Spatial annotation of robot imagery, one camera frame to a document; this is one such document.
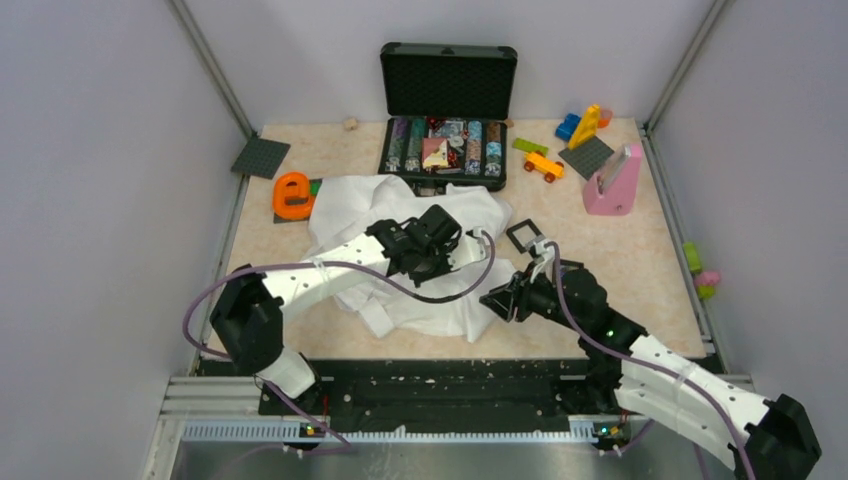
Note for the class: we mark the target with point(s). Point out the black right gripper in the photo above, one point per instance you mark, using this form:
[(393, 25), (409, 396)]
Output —
[(513, 296)]

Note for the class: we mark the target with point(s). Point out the dark grey baseplate right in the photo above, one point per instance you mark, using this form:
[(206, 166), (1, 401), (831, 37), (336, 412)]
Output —
[(587, 158)]

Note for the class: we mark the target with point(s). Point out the black square frame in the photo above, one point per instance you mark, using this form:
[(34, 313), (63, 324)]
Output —
[(523, 235)]

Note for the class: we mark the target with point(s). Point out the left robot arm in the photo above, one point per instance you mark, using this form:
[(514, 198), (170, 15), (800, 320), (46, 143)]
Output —
[(256, 301)]

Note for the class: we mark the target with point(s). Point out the dark grey baseplate left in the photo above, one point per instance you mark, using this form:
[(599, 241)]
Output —
[(260, 158)]

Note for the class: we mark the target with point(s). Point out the blue toy brick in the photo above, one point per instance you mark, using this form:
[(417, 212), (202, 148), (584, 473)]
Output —
[(567, 127)]

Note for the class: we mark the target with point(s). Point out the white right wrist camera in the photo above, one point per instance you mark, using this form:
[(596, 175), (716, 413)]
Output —
[(543, 254)]

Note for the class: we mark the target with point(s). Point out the yellow triangular toy block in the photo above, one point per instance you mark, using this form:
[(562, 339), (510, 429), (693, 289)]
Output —
[(586, 128)]

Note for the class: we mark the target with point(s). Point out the orange small toy piece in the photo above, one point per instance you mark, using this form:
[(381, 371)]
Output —
[(605, 117)]

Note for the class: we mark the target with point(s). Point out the black poker chip case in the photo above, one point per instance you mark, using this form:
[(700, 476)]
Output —
[(447, 107)]

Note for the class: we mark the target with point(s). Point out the orange curved toy block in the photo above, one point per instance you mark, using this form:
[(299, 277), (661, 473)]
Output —
[(280, 184)]

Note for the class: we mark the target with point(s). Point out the pink phone stand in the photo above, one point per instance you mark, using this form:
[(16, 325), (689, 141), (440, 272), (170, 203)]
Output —
[(611, 190)]

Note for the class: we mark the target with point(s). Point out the lime green flat brick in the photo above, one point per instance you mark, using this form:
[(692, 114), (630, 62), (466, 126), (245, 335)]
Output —
[(527, 146)]

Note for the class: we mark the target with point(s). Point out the white shirt garment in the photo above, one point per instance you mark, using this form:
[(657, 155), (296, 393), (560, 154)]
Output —
[(427, 299)]

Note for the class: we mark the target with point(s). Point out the green pink toy outside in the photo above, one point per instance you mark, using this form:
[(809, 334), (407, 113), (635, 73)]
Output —
[(705, 281)]

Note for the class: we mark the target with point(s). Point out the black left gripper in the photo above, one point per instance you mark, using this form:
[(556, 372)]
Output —
[(446, 253)]

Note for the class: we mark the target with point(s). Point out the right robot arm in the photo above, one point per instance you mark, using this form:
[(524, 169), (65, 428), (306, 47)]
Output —
[(630, 369)]

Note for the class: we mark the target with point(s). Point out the yellow toy car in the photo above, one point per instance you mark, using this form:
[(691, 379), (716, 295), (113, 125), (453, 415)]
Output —
[(538, 162)]

